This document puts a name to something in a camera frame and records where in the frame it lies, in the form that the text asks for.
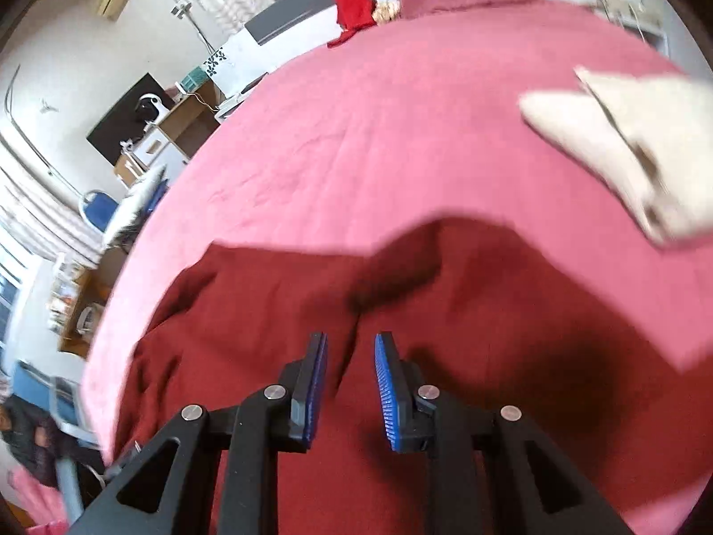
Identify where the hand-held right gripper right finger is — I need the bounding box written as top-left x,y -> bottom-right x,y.
374,331 -> 639,535

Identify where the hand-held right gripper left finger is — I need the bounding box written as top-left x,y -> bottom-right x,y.
67,333 -> 329,535

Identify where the dark red sweater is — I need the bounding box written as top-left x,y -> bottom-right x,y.
103,217 -> 692,535

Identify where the wooden side table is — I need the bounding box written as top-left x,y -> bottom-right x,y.
50,253 -> 118,353

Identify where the pink fleece bed blanket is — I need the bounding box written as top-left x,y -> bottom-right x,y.
78,0 -> 713,535

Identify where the blue grey furniture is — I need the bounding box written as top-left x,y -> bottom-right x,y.
14,359 -> 107,525

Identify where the blue chair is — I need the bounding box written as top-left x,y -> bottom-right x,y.
81,189 -> 120,232

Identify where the wooden desk with drawers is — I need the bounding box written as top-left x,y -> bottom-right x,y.
114,81 -> 221,185

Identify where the pink cloth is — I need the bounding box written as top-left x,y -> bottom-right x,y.
5,468 -> 70,535

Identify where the barred window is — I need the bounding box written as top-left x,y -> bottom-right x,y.
0,256 -> 26,358

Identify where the black television screen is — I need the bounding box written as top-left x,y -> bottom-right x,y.
86,72 -> 168,165

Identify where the white round device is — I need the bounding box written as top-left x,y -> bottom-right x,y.
135,92 -> 168,126

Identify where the patterned window curtain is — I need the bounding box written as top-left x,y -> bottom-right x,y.
0,139 -> 107,291

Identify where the cream knitted sweater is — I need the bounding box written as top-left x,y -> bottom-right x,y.
518,66 -> 713,246

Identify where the grey and white headboard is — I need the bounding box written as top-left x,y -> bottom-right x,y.
203,0 -> 566,76

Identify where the cluttered bedside table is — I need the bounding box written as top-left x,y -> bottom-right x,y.
585,0 -> 669,57

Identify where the white wall pipe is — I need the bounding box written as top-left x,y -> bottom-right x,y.
3,64 -> 84,193

